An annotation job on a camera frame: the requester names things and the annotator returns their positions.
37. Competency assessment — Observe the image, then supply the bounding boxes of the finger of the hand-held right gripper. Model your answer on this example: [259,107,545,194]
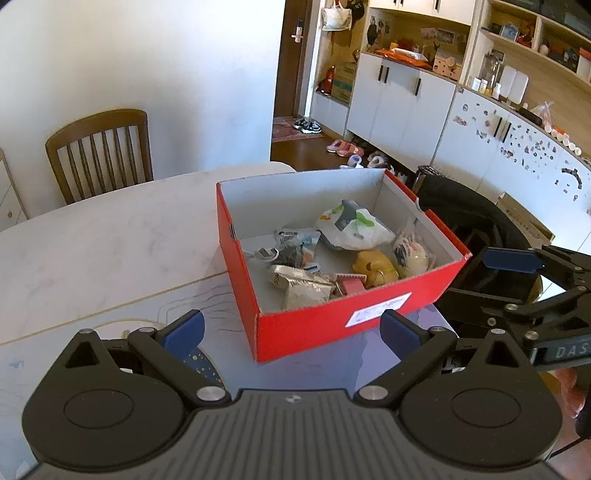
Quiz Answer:
[480,244,591,289]
[479,286,591,344]

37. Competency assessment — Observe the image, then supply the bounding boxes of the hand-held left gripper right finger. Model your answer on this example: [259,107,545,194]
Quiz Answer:
[353,308,536,409]

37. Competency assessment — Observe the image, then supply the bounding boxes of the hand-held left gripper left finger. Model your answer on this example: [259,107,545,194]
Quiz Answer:
[60,308,232,408]

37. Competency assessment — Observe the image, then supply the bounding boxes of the pink red small box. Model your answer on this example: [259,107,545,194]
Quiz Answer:
[332,272,368,296]

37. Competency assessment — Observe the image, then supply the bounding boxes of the yellow duck toy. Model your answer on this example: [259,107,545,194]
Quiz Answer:
[352,249,399,289]

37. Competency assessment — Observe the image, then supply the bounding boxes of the clear bun packet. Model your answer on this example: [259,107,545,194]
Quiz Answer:
[392,226,437,280]

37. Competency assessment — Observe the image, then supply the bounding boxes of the red cardboard box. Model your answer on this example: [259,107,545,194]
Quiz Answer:
[216,168,472,364]

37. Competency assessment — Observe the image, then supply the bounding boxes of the silver snack packet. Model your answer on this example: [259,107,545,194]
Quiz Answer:
[269,264,337,311]

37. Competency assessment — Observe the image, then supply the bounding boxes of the wet wipes pack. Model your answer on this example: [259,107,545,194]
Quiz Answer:
[315,199,397,252]

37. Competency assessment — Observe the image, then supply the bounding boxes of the dark seaweed packet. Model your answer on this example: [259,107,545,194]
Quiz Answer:
[277,244,308,268]

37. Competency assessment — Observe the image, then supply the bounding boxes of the white chicken sausage packet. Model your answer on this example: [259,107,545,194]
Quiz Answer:
[274,227,321,247]

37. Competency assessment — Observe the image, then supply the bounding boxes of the printed marble desktop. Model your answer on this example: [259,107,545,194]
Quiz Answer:
[0,161,458,480]

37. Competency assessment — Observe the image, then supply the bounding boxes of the person's right hand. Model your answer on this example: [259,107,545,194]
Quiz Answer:
[554,367,585,420]

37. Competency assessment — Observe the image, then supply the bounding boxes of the open cardboard box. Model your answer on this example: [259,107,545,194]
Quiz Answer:
[496,191,555,245]

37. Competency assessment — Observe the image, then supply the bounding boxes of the black chair with jacket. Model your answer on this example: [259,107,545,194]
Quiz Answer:
[411,165,539,333]

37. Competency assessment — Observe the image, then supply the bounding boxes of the long white sticker cabinet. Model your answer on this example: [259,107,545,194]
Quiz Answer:
[431,88,591,254]

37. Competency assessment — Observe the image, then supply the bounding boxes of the white two-door cabinet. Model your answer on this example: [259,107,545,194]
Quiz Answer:
[346,52,458,162]

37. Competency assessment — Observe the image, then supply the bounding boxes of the pink slippers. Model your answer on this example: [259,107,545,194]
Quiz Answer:
[326,140,363,158]

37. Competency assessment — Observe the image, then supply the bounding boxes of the white side cabinet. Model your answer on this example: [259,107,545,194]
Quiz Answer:
[0,148,29,232]

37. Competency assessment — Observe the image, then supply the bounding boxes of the patterned doormat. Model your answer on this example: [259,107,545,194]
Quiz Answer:
[271,117,301,141]

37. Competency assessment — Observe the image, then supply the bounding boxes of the wooden chair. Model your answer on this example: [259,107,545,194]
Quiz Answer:
[45,108,154,206]

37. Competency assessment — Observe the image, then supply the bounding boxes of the orange flat packet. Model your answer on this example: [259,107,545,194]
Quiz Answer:
[376,44,430,63]

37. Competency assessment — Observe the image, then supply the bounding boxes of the printed storage carton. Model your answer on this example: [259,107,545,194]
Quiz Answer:
[330,60,358,102]

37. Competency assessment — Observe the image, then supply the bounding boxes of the brown door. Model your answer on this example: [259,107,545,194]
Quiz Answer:
[272,0,308,121]

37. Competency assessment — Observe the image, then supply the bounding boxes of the white tote bag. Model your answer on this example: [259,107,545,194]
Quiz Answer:
[321,0,354,32]

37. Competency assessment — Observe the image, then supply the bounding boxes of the white wall cabinet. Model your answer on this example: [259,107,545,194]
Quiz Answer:
[369,0,483,26]

